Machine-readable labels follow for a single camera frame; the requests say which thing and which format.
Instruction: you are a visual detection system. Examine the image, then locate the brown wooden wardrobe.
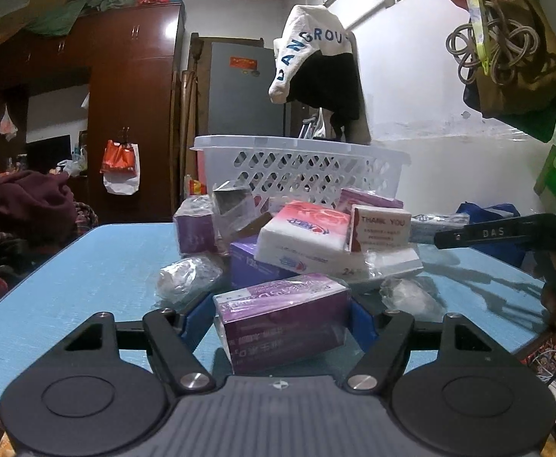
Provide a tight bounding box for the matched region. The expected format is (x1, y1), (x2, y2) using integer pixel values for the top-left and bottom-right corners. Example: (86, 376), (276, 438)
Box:
(0, 2), (186, 225)

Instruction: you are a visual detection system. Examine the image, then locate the clear wrapped white bundle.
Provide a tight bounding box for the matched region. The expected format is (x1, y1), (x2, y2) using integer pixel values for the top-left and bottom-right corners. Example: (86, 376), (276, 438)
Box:
(156, 254), (225, 304)
(379, 276), (443, 318)

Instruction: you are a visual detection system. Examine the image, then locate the clear zip bag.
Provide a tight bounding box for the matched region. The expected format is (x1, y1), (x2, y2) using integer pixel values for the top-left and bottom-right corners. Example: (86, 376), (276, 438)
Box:
(365, 246), (424, 280)

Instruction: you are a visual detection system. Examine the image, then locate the violet blue box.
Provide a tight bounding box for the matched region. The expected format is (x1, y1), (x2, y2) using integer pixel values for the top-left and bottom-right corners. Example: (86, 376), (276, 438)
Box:
(229, 235), (303, 292)

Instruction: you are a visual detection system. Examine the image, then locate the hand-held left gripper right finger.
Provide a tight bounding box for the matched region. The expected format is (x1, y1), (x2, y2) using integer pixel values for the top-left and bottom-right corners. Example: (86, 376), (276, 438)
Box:
(344, 294), (503, 394)

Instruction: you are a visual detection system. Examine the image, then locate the blue fabric bag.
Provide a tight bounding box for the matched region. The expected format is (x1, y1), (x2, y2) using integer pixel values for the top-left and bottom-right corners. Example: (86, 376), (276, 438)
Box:
(456, 202), (536, 268)

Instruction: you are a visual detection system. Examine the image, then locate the white lettered hoodie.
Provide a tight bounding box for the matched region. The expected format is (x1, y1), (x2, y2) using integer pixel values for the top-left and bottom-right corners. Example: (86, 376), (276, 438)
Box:
(267, 5), (355, 104)

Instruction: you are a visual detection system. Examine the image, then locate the white crumpled plastic bag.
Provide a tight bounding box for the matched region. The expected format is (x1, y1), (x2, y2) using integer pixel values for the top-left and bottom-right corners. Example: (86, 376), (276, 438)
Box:
(62, 158), (88, 178)

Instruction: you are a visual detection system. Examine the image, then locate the light blue packet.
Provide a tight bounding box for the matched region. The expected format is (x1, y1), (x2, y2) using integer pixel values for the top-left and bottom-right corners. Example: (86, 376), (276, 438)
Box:
(409, 214), (470, 244)

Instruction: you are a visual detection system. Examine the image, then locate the green cloth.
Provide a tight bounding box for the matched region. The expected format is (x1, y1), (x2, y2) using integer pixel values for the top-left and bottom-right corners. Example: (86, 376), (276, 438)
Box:
(25, 0), (142, 37)

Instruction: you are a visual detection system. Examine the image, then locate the upright purple box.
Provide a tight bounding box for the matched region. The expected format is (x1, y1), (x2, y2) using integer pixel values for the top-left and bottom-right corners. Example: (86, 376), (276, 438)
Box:
(172, 197), (220, 256)

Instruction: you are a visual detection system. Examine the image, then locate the person's right hand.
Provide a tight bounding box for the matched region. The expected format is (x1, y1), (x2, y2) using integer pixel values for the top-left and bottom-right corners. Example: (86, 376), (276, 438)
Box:
(540, 256), (556, 335)

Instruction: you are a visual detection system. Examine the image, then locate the coiled beige cord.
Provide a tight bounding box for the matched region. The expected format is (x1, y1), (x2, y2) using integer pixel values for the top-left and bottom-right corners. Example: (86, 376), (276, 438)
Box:
(446, 2), (543, 87)

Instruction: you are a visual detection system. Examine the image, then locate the patterned pink cloth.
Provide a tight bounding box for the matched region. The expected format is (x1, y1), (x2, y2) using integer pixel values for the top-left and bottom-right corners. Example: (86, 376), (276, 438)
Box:
(72, 202), (100, 238)

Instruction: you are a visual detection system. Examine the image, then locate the grey refrigerator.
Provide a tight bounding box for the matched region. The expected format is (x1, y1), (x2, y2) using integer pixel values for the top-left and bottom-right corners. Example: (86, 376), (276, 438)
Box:
(208, 40), (294, 140)

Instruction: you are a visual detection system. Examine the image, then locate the white hanging plastic bag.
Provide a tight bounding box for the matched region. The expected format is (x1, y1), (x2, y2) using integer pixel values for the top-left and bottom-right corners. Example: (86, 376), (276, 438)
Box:
(0, 104), (20, 142)

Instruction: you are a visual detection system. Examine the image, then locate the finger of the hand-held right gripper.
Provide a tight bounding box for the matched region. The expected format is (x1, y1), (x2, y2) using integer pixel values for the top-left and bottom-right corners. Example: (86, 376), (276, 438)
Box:
(433, 212), (556, 251)

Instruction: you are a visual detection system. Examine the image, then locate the brown hanging bag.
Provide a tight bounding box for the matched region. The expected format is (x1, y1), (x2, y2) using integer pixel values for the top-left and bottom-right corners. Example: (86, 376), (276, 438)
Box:
(462, 0), (556, 116)

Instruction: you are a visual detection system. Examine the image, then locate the maroon cloth pile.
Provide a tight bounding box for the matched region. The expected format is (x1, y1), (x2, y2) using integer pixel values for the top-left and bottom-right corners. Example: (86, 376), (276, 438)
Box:
(0, 170), (80, 253)

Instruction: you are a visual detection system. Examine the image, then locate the pink white tissue pack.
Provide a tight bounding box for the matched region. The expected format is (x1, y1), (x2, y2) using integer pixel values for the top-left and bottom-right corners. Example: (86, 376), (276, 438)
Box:
(257, 200), (370, 278)

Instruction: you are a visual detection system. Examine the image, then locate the purple white carton box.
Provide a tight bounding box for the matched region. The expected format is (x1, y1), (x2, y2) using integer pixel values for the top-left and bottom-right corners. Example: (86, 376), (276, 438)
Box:
(212, 273), (353, 375)

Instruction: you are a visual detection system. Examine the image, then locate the pink purple box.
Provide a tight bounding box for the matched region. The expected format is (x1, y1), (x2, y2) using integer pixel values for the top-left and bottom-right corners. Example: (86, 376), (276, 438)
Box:
(337, 187), (405, 216)

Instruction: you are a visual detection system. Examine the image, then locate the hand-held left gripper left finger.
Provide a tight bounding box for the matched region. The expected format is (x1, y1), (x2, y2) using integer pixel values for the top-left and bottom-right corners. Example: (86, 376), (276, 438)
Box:
(62, 294), (217, 394)

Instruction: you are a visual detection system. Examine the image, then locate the white plastic lattice basket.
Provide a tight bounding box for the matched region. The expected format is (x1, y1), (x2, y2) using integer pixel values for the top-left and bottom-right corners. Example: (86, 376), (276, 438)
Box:
(190, 134), (412, 216)

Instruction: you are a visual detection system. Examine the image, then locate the small white red box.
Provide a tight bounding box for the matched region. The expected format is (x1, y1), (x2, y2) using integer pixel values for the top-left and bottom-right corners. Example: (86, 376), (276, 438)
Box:
(348, 205), (413, 254)

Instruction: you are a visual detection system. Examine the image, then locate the orange white plastic bag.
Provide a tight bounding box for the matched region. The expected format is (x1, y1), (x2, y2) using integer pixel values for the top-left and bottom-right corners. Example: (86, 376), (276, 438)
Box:
(100, 139), (141, 195)

